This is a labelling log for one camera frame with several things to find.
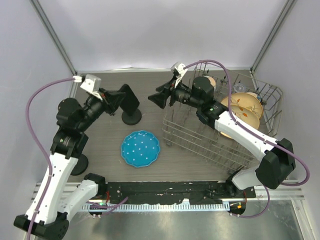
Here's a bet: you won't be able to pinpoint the black phone stand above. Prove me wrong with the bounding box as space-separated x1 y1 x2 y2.
121 108 142 126

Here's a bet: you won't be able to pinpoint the blue dotted plate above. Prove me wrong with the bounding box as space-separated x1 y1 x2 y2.
120 130 161 168

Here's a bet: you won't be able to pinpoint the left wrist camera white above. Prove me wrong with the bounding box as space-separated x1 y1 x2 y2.
73 74 102 100

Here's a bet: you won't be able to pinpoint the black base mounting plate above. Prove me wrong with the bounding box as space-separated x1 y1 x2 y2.
86 181 256 205

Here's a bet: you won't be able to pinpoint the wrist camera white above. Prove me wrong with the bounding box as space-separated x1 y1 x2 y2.
170 62 188 88
73 74 102 100

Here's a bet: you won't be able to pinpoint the beige plate with leaves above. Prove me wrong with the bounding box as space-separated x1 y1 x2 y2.
231 105 260 130

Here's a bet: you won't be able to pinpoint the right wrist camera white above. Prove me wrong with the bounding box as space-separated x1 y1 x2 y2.
170 62 188 88

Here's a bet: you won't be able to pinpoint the striped ceramic mug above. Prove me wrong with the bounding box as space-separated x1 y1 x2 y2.
206 76 216 88

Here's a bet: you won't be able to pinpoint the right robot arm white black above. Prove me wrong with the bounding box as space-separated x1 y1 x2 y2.
148 76 296 198

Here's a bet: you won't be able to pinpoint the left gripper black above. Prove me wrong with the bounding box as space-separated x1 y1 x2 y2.
76 87 125 132

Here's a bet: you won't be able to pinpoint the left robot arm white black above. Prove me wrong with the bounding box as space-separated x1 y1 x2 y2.
13 88 126 240

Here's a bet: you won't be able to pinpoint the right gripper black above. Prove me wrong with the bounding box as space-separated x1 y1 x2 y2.
149 75 202 109

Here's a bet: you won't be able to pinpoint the black smartphone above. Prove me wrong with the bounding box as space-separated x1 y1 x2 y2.
119 84 140 116

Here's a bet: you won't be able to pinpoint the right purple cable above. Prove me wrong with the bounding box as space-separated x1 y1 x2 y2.
183 59 311 218

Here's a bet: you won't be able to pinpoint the clear glass in rack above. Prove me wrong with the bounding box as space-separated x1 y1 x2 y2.
233 83 247 93

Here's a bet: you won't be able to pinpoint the metal wire dish rack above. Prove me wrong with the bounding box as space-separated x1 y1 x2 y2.
162 69 283 173

